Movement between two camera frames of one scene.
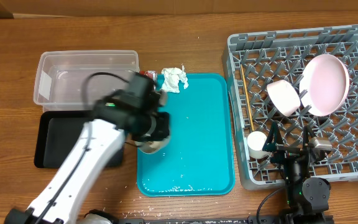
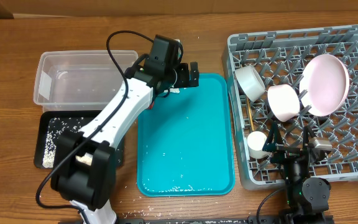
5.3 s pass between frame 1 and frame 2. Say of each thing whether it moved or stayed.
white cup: stayed
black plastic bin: stayed
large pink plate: stayed
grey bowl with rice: moved
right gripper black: stayed
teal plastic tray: stayed
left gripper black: moved
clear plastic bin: stayed
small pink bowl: moved
